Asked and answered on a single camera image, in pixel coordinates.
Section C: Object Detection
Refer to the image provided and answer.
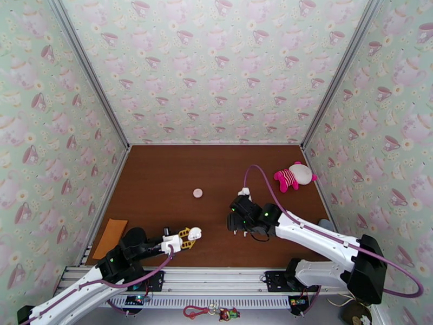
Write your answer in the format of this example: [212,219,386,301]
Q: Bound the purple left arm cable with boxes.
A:
[20,245,175,325]

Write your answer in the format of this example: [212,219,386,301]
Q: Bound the red carabiner clip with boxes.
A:
[182,305,208,321]

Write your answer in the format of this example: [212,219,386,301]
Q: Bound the aluminium frame rail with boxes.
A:
[55,266,376,296]

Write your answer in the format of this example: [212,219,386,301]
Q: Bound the white slotted cable duct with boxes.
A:
[64,295,292,309]

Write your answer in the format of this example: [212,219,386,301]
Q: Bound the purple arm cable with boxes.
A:
[20,245,175,325]
[244,164,424,316]

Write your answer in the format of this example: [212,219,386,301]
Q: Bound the orange flat pouch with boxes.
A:
[91,218,129,260]

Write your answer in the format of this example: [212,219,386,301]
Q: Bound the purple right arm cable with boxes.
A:
[244,164,424,316]

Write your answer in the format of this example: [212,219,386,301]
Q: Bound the pink and white plush toy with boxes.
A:
[273,161,319,193]

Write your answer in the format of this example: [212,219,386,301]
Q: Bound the aluminium corner post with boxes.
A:
[45,0,131,149]
[301,0,388,149]

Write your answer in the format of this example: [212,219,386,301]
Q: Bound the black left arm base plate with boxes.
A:
[135,270,166,294]

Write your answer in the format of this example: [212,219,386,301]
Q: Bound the dark brown drawstring pouch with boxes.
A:
[326,293,375,325]

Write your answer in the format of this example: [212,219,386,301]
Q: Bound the colourful toy figure keychain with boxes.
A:
[218,308,241,322]

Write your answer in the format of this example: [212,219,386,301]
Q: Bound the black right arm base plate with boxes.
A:
[263,270,320,294]

